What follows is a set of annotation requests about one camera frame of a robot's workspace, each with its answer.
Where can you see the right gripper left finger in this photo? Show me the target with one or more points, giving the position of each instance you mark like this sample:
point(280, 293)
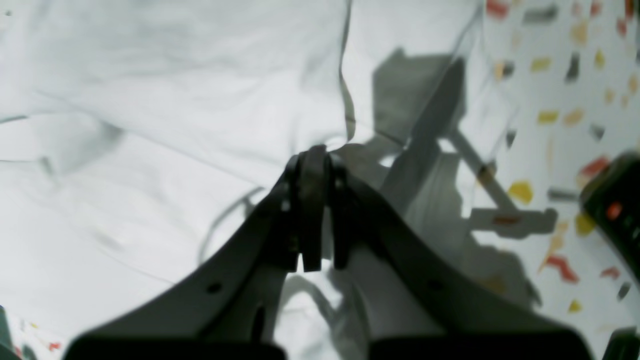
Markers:
point(226, 309)

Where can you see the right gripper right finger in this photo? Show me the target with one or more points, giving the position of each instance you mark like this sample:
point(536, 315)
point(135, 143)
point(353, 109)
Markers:
point(418, 307)

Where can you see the white T-shirt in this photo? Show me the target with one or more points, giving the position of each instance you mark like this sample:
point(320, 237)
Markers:
point(128, 125)

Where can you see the black remote control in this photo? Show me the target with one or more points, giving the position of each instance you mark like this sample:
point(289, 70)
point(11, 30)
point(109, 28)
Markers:
point(612, 200)

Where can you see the terrazzo patterned tablecloth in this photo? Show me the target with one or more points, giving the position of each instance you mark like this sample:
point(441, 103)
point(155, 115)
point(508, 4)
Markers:
point(564, 103)

